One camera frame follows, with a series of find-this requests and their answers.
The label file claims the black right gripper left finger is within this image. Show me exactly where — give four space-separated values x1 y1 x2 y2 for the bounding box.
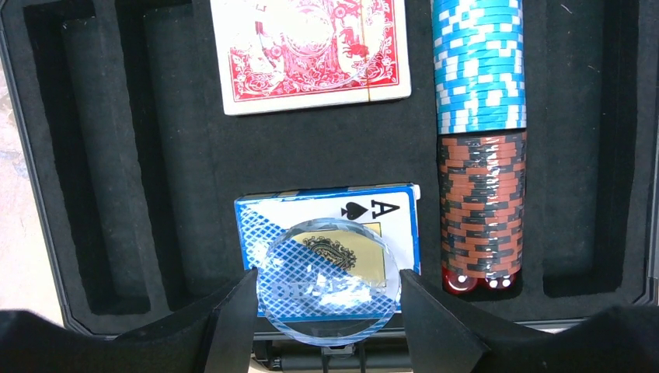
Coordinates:
1 269 257 372

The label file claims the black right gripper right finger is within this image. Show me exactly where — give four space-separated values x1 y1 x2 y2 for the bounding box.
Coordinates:
400 270 658 372

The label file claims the red die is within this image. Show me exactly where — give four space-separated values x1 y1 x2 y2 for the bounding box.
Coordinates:
442 268 479 295
483 274 516 291

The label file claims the clear round disc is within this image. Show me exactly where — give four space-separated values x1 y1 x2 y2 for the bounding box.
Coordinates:
256 218 401 347

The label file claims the black poker set case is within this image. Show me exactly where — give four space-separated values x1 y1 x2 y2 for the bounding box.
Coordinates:
0 0 659 373

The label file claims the blue poker chip stack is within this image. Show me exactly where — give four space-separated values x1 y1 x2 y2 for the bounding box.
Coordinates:
432 0 527 135

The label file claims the blue playing card deck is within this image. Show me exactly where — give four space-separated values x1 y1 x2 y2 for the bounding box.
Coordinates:
234 183 421 273

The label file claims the red playing card deck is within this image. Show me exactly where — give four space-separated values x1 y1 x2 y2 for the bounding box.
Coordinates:
210 1 411 116

